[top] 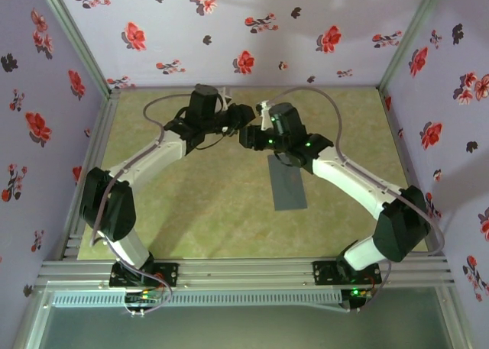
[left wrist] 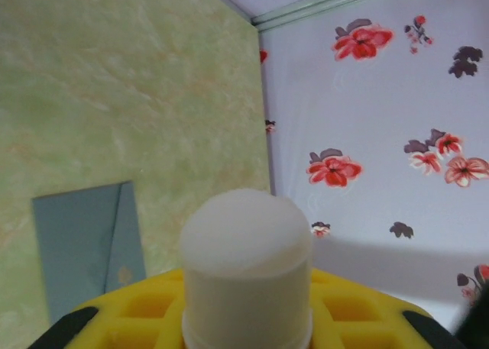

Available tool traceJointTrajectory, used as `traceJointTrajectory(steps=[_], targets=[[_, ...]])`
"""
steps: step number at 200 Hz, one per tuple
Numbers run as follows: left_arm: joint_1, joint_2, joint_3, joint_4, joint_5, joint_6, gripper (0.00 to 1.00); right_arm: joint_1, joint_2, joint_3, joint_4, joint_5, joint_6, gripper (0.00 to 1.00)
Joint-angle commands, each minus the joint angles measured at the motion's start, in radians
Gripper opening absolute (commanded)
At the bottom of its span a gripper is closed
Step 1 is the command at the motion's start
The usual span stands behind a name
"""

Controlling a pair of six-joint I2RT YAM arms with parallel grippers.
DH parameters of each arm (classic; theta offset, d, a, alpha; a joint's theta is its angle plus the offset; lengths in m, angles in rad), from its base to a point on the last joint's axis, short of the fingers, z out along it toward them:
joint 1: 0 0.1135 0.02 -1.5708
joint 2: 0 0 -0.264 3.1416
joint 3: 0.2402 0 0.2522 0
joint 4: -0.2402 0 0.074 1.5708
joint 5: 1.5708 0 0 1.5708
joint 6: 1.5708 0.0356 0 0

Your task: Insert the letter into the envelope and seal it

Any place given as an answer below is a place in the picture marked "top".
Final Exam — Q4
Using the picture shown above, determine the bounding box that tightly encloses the grey-blue paper envelope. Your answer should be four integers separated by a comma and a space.
267, 152, 309, 212

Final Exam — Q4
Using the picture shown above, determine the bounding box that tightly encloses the small circuit board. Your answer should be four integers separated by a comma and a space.
124, 289, 164, 305
349, 286, 374, 301

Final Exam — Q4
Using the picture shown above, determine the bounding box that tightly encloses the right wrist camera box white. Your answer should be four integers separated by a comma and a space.
254, 99, 273, 131

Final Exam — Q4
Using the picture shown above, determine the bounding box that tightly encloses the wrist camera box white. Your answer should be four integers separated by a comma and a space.
215, 86, 235, 109
254, 99, 273, 131

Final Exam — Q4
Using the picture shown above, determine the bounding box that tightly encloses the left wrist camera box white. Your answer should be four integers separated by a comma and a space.
215, 86, 235, 109

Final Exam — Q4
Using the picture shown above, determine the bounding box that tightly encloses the thin aluminium wall rail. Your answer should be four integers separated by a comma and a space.
116, 83, 383, 92

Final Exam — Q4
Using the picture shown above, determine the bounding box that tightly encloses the aluminium side rail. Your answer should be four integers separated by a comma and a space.
40, 89, 122, 264
377, 89, 448, 258

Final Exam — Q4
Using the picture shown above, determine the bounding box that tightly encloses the long aluminium base rail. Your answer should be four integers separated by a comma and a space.
37, 255, 458, 289

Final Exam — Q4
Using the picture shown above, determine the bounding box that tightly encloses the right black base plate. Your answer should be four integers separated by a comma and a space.
312, 260, 382, 287

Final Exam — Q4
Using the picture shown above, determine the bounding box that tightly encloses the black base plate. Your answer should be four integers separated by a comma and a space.
109, 263, 180, 288
312, 260, 382, 287

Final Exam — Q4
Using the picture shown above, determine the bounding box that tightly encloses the aluminium corner post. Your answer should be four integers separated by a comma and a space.
34, 0, 121, 100
377, 0, 449, 92

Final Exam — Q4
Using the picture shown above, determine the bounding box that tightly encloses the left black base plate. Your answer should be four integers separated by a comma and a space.
109, 263, 180, 288

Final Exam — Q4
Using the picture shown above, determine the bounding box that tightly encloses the grey slotted cable duct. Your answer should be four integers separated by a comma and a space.
51, 290, 343, 308

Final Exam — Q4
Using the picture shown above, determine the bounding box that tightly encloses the aluminium frame leg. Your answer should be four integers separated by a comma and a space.
434, 287, 474, 349
11, 287, 53, 349

